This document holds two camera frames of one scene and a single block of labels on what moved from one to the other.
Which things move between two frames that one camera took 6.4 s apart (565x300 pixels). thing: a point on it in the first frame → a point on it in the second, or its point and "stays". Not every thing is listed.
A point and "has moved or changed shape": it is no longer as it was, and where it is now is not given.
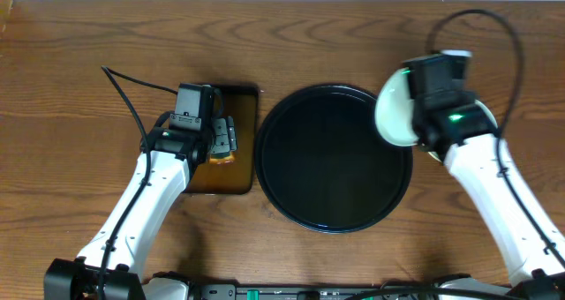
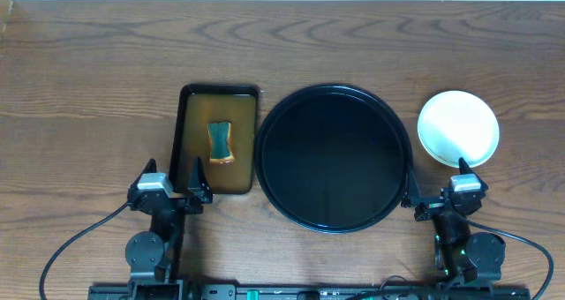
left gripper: (222, 137) → (175, 202)
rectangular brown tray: (235, 176) stays
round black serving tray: (325, 164) stays
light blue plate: (394, 110) has moved or changed shape
